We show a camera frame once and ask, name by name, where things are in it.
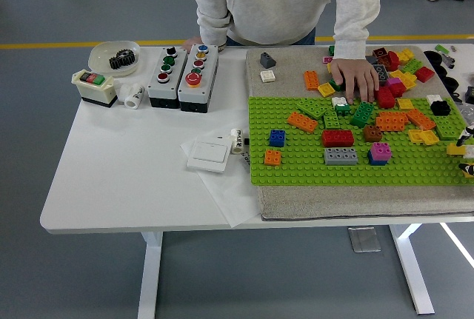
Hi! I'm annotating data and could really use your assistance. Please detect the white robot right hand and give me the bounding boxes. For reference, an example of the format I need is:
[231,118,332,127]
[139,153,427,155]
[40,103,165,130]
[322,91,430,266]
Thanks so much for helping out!
[455,124,474,179]

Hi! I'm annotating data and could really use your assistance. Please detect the person's right hand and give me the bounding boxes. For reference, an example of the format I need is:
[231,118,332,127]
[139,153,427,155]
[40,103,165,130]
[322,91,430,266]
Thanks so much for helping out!
[180,36,204,53]

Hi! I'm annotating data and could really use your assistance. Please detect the person's left hand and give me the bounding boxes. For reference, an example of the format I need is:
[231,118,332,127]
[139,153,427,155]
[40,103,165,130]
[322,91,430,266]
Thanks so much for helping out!
[329,58,381,104]

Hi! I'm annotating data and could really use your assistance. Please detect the red two-by-four brick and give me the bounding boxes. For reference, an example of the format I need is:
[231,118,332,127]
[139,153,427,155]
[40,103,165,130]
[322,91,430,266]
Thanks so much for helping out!
[321,129,356,148]

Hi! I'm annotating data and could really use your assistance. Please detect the green studded baseplate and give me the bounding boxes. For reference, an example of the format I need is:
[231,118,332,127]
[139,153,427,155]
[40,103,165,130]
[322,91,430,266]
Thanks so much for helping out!
[247,95,474,187]

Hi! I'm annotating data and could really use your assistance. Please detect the grey two-by-four brick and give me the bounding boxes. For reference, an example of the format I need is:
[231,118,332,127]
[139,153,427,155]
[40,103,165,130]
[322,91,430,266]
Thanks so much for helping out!
[373,64,390,85]
[323,147,359,167]

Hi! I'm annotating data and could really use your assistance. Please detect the light green two-by-four brick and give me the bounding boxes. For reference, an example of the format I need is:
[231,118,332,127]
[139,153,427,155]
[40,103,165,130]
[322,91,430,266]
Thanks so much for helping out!
[296,96,333,120]
[401,58,424,75]
[435,116,470,141]

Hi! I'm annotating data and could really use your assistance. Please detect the red tall brick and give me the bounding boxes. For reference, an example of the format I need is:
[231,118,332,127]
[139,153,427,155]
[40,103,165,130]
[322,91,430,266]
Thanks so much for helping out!
[377,50,401,72]

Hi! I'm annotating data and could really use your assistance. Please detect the large red brick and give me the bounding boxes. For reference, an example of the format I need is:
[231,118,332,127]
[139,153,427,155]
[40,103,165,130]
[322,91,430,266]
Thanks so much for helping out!
[373,85,407,109]

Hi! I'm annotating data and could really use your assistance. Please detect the orange two-by-four brick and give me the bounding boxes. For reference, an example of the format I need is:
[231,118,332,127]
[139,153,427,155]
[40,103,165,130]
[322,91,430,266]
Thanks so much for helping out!
[375,110,410,133]
[303,70,321,92]
[405,108,438,130]
[287,110,319,134]

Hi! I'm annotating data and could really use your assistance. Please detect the yellow two-by-four brick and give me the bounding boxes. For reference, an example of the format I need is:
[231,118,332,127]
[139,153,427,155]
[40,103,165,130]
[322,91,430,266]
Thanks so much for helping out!
[389,70,418,90]

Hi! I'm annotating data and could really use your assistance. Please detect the light green two-by-three brick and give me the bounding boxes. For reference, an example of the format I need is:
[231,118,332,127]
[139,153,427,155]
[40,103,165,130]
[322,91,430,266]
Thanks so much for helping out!
[322,106,342,130]

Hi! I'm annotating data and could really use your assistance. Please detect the black two-by-two brick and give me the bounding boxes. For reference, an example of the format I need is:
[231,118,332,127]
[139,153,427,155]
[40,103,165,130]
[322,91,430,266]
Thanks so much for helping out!
[430,99,452,116]

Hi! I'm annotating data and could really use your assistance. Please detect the brown two-by-two brick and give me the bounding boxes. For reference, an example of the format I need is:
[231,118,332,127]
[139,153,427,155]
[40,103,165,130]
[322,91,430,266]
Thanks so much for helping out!
[362,124,384,143]

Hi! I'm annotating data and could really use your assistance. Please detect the red two-by-two brick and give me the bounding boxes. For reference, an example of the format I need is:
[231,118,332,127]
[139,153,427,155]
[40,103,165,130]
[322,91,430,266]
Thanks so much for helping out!
[413,66,436,83]

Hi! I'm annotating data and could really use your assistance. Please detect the dark grey slope brick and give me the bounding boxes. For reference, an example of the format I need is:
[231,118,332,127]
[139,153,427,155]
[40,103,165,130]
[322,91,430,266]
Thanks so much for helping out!
[258,51,277,69]

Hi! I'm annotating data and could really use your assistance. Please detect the blue two-by-two brick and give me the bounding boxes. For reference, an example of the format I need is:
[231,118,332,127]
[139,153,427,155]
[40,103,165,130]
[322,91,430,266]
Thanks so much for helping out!
[268,129,287,148]
[367,150,390,167]

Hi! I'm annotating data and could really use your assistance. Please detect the orange two-by-two brick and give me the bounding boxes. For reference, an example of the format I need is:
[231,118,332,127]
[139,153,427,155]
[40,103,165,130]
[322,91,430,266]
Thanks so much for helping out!
[264,148,282,167]

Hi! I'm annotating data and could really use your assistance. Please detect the grey emergency-stop control box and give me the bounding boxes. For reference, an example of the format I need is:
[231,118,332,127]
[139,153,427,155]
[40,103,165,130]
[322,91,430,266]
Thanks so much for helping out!
[177,44,219,114]

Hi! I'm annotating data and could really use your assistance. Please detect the grey four-button control box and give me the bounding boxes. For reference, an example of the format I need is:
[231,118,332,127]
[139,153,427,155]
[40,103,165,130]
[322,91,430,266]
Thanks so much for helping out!
[147,47,189,109]

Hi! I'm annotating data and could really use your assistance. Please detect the black gear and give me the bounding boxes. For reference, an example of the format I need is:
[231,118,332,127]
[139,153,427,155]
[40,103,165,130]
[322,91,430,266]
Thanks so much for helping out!
[108,49,137,72]

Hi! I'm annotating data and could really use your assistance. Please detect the white pipe tee fitting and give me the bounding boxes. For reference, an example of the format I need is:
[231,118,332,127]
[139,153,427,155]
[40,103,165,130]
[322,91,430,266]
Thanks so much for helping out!
[114,82,145,110]

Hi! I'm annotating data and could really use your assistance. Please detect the white oval dish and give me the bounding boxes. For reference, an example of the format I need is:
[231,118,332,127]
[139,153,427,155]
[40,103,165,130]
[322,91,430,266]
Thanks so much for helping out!
[87,40,142,78]

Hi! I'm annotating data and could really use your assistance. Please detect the small white labelled pipe fitting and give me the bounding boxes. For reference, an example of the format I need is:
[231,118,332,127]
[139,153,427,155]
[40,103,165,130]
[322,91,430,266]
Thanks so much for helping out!
[229,128,245,156]

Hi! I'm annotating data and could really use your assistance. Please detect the white label with black print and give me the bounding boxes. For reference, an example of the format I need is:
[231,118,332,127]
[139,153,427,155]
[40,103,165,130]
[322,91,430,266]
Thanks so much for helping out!
[239,148,253,172]

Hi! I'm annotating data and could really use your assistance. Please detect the grey-brown mat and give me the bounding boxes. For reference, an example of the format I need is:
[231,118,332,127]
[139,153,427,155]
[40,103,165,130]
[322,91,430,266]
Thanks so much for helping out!
[245,45,474,222]

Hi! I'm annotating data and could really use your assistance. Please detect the white table leg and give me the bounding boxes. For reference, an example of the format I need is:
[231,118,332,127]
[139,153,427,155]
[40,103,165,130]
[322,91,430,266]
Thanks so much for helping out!
[388,224,435,315]
[137,230,164,319]

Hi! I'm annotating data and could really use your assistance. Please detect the metal floor plate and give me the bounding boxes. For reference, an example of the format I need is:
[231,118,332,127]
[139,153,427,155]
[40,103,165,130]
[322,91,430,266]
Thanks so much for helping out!
[347,226,381,253]

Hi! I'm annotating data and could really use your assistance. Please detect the white paper sheet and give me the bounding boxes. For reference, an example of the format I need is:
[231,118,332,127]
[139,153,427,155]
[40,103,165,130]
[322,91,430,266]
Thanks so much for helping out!
[180,122,262,229]

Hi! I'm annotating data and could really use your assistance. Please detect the cream red-green switch box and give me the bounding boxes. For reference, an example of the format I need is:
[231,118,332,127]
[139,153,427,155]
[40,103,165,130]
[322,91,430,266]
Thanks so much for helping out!
[70,69,116,109]

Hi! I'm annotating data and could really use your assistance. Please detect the white wall switch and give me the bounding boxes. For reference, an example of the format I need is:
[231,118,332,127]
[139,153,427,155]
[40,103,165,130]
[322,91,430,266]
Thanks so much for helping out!
[187,137,233,175]

